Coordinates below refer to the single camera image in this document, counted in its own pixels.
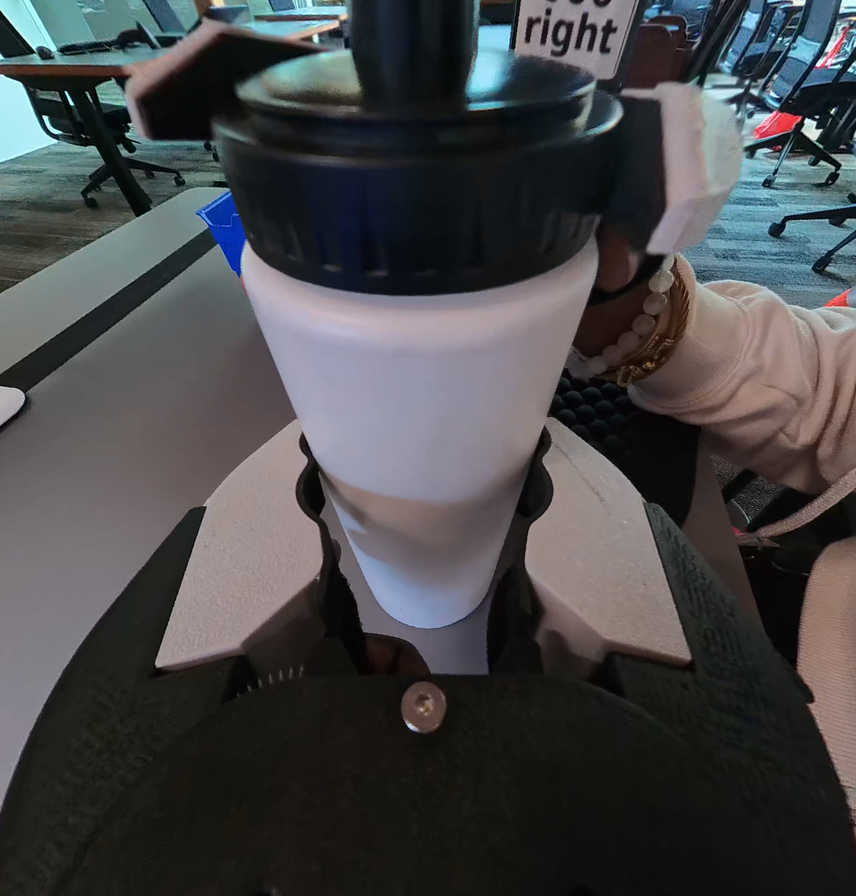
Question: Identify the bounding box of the person's right hand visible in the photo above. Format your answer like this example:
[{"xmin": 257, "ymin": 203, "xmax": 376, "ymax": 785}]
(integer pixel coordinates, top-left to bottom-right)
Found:
[{"xmin": 573, "ymin": 227, "xmax": 674, "ymax": 359}]

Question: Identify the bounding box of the blue plastic bin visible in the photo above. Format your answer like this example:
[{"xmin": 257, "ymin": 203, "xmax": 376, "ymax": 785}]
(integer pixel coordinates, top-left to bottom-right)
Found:
[{"xmin": 195, "ymin": 192, "xmax": 245, "ymax": 270}]

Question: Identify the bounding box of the black quilted pad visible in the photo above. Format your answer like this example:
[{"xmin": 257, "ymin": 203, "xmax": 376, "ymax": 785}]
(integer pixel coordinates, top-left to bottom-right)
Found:
[{"xmin": 550, "ymin": 371, "xmax": 703, "ymax": 529}]

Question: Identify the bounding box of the gold bangle bracelet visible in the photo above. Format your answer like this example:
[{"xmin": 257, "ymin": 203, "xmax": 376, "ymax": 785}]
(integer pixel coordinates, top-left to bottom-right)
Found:
[{"xmin": 613, "ymin": 269, "xmax": 692, "ymax": 388}]

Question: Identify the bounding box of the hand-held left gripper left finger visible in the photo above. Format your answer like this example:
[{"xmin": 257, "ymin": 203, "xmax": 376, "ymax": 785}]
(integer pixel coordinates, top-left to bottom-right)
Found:
[{"xmin": 155, "ymin": 420, "xmax": 366, "ymax": 690}]

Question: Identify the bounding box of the person's right forearm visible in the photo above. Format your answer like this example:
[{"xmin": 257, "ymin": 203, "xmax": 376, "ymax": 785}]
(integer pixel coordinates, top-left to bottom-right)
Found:
[{"xmin": 627, "ymin": 259, "xmax": 856, "ymax": 497}]

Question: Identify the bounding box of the white bead bracelet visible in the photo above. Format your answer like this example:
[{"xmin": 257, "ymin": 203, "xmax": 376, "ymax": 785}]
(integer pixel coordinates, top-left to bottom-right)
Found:
[{"xmin": 566, "ymin": 253, "xmax": 677, "ymax": 382}]

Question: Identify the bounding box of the person's left hand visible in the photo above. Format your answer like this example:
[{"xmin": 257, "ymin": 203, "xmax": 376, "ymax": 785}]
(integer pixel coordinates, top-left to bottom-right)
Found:
[{"xmin": 363, "ymin": 633, "xmax": 429, "ymax": 676}]

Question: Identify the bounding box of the wooden top desk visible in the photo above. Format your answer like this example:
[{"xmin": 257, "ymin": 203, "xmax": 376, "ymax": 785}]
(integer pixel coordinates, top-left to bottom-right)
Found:
[{"xmin": 0, "ymin": 20, "xmax": 341, "ymax": 217}]

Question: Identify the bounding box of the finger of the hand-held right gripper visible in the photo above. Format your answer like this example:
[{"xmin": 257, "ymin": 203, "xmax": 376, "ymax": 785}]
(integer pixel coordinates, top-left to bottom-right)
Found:
[
  {"xmin": 606, "ymin": 83, "xmax": 745, "ymax": 254},
  {"xmin": 125, "ymin": 20, "xmax": 331, "ymax": 141}
]

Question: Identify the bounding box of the white plastic bottle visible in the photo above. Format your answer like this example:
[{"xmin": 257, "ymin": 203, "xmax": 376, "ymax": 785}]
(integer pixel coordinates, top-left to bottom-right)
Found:
[{"xmin": 240, "ymin": 241, "xmax": 602, "ymax": 629}]

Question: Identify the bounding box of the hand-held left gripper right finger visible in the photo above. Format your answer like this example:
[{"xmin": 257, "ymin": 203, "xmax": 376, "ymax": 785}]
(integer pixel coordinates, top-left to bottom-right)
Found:
[{"xmin": 489, "ymin": 419, "xmax": 695, "ymax": 676}]

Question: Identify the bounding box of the black bottle lid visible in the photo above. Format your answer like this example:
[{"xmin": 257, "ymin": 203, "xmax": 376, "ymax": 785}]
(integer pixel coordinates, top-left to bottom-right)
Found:
[{"xmin": 211, "ymin": 0, "xmax": 626, "ymax": 296}]

